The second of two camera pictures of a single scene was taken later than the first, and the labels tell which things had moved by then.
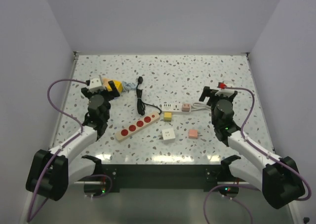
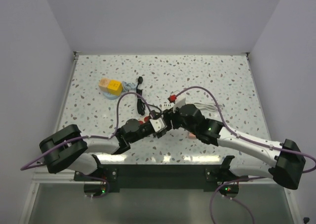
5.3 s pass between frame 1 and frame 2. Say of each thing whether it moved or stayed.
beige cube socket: stayed
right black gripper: moved
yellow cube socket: stayed
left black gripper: moved
